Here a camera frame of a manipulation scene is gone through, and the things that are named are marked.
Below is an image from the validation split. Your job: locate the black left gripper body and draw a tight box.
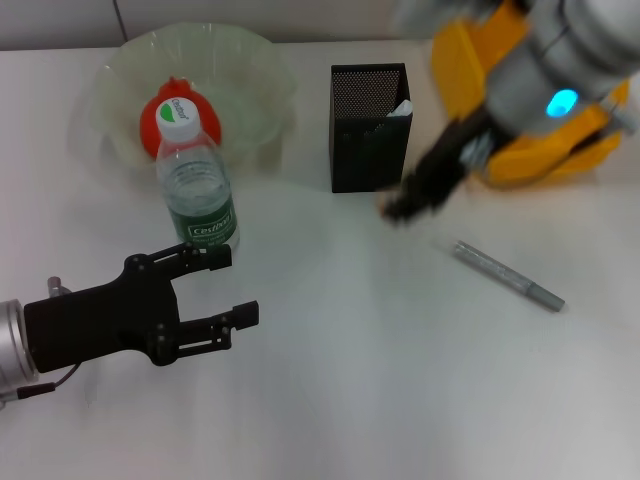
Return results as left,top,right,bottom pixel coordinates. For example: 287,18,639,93
23,252,181,374

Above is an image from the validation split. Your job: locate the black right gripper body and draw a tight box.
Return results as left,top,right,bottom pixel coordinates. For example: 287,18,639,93
379,117,501,224

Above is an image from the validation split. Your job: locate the clear water bottle green label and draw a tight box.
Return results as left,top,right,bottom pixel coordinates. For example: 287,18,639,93
155,97,241,251

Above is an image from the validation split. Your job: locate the silver marker pen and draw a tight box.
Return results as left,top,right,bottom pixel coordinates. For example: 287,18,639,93
453,240,567,314

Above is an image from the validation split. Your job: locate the orange knitted toy fruit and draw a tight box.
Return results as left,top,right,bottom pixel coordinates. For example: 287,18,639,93
138,75,225,159

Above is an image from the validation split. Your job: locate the black mesh pen holder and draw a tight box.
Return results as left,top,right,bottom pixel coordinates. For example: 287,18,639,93
328,63,415,194

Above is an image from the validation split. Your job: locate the translucent green plastic fruit bowl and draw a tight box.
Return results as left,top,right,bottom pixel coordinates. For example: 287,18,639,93
69,22,299,181

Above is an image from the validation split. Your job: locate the yellow plastic bin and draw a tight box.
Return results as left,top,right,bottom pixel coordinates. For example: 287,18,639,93
432,0,631,189

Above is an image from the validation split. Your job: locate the right arm cable with connector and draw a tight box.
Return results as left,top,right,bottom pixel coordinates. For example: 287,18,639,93
599,94,640,137

